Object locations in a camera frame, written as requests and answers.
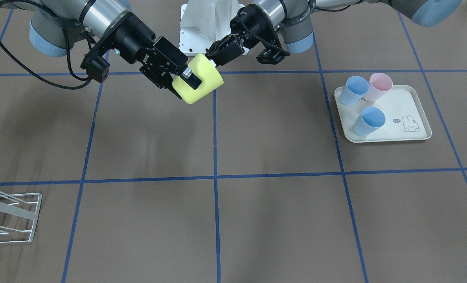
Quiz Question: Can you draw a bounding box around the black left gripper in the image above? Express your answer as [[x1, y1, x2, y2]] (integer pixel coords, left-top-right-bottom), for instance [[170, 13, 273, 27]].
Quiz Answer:
[[205, 5, 281, 66]]

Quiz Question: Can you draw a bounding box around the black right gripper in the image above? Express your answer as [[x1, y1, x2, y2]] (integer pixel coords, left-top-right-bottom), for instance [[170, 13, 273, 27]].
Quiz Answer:
[[114, 14, 202, 89]]

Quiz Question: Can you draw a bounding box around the yellow cup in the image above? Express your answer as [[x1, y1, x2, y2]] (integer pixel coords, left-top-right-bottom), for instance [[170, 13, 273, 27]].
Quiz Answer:
[[172, 53, 224, 104]]

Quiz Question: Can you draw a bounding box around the pink cup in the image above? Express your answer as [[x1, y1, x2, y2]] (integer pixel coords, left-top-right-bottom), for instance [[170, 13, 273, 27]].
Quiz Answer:
[[363, 72, 393, 102]]

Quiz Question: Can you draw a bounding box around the blue cup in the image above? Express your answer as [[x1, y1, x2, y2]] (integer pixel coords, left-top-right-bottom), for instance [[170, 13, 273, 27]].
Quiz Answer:
[[353, 106, 386, 136], [340, 76, 370, 106]]

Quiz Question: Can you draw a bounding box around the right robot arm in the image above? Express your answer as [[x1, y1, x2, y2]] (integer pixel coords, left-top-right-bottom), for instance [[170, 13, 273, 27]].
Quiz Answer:
[[35, 0, 202, 91]]

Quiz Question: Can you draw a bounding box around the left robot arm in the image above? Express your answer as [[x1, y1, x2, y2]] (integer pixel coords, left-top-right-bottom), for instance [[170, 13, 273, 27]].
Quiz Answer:
[[206, 0, 461, 66]]

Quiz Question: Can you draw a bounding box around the cream plastic tray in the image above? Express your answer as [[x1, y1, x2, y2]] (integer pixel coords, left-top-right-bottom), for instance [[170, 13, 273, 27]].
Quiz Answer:
[[333, 85, 432, 143]]

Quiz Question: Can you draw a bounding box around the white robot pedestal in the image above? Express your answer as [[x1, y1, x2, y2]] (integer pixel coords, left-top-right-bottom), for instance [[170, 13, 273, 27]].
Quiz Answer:
[[178, 0, 244, 56]]

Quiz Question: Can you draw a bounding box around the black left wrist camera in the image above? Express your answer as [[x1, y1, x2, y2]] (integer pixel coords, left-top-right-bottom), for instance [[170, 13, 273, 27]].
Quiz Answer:
[[256, 47, 291, 65]]

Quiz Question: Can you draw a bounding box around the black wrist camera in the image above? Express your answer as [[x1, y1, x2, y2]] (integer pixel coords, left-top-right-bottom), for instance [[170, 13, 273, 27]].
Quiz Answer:
[[256, 47, 291, 65], [81, 53, 110, 83]]

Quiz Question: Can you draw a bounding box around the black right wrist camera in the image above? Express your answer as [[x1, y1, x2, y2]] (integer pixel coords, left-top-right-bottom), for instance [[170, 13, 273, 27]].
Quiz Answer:
[[81, 53, 110, 83]]

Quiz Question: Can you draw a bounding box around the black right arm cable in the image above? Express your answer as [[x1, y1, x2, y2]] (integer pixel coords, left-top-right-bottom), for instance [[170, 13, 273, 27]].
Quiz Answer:
[[0, 0, 94, 90]]

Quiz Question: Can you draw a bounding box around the white wire cup rack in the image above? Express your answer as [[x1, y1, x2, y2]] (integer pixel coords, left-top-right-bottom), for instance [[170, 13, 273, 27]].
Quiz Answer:
[[0, 191, 43, 244]]

